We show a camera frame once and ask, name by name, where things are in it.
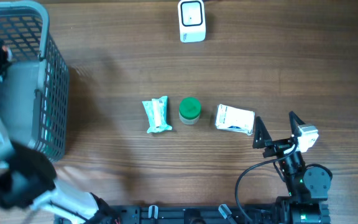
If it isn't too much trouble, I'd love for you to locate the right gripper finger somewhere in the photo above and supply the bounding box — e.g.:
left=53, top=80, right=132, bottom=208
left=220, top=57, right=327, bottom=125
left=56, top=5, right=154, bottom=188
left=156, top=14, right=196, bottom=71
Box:
left=252, top=116, right=272, bottom=148
left=289, top=111, right=305, bottom=137

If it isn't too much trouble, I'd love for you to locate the white blue tissue packet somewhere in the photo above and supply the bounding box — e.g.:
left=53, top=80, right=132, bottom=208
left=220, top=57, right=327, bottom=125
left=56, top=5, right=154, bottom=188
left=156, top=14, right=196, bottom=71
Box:
left=215, top=104, right=255, bottom=136

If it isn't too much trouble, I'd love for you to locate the green lid jar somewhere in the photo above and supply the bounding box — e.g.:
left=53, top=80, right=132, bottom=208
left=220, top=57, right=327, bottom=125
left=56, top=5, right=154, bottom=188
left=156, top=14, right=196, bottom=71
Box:
left=179, top=97, right=201, bottom=125

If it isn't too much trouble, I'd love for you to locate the mint green wipes packet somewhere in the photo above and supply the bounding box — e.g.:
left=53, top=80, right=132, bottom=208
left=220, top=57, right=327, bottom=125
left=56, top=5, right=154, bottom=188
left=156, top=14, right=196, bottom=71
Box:
left=142, top=96, right=173, bottom=133

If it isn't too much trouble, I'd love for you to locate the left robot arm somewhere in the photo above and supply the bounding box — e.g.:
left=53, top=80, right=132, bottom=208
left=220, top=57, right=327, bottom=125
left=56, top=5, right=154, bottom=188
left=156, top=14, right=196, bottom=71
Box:
left=0, top=40, right=121, bottom=223

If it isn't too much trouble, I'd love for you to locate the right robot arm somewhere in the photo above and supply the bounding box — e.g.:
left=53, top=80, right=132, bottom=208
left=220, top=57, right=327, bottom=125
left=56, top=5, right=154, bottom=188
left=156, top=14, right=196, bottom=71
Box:
left=244, top=112, right=333, bottom=223

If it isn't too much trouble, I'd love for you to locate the white barcode scanner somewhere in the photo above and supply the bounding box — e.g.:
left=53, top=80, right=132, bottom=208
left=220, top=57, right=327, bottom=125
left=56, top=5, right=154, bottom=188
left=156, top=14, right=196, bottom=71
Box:
left=177, top=0, right=206, bottom=43

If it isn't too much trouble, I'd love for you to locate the grey plastic mesh basket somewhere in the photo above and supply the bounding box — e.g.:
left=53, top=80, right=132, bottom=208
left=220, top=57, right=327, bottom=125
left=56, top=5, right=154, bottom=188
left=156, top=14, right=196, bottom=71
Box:
left=0, top=1, right=70, bottom=162

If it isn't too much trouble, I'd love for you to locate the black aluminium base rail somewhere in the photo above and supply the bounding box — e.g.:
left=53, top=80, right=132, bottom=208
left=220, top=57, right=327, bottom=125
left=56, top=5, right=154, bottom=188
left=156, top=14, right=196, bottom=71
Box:
left=53, top=203, right=331, bottom=224

